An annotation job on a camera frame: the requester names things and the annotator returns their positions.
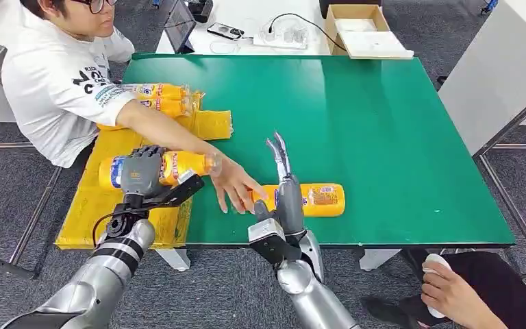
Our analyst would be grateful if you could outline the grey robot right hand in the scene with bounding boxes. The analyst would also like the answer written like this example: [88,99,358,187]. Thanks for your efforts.
[253,132,307,237]

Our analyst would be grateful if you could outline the person's right hand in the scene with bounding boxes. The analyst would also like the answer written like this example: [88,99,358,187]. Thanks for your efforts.
[209,154,271,215]

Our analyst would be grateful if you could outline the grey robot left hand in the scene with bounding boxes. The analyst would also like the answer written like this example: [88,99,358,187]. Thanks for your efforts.
[120,145,168,197]

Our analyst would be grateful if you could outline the person's hand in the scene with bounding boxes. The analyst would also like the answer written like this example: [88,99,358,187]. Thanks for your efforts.
[421,259,497,326]

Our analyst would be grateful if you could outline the orange drink bottle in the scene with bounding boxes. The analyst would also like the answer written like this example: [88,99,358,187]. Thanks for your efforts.
[96,94,201,132]
[117,83,191,101]
[98,151,223,191]
[249,182,347,218]

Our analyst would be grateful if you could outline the white handheld clicker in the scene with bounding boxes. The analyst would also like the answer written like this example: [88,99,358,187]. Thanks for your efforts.
[421,253,453,319]

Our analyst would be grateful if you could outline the black leg and foot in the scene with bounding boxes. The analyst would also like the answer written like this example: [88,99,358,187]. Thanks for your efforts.
[362,248,526,329]

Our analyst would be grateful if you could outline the yellow plastic sheet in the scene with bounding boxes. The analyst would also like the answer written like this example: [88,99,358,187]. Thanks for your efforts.
[55,88,234,251]

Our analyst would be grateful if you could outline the white table foot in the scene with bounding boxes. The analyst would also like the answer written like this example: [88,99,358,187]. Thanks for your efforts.
[155,247,192,272]
[359,248,402,272]

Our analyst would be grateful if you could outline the green table mat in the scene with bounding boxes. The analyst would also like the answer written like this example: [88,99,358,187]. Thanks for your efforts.
[122,53,516,249]

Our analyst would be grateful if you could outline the person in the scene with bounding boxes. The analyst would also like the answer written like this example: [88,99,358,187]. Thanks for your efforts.
[0,0,271,215]

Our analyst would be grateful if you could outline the black smartphone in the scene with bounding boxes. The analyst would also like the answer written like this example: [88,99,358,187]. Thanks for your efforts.
[206,21,246,41]

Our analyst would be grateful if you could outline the white power strip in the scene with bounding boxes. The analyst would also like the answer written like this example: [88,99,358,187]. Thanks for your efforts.
[253,19,310,51]

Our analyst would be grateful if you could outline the dark tablet on stand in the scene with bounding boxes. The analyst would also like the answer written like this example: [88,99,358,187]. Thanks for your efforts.
[163,0,198,56]

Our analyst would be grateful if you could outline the white desk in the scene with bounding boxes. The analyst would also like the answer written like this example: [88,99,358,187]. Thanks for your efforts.
[156,0,334,56]

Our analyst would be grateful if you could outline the black device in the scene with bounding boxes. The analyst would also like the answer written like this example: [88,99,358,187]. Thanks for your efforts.
[186,0,215,23]

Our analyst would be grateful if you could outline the open cardboard box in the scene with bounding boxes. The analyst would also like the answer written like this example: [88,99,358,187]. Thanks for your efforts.
[325,4,414,60]

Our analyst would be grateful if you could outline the white sheet in box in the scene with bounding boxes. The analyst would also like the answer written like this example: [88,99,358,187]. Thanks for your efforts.
[335,18,377,33]

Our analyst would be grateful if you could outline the white side table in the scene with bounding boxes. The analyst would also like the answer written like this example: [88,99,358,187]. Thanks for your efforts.
[437,0,526,158]

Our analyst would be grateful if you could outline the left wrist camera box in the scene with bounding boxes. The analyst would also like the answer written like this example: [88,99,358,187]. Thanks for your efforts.
[147,170,205,210]

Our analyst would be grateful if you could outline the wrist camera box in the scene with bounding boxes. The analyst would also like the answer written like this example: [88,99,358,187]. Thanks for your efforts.
[248,217,303,267]
[147,170,205,210]

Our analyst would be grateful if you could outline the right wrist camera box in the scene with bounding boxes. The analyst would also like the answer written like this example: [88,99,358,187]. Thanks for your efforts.
[248,217,303,267]

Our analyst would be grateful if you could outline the metal table frame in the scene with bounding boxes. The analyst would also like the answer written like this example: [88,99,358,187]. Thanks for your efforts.
[473,82,526,284]

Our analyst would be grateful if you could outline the metal floor frame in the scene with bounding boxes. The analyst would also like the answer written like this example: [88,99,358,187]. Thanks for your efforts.
[0,142,64,281]

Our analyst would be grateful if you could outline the black cable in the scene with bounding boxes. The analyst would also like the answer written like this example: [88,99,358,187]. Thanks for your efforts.
[268,12,348,53]

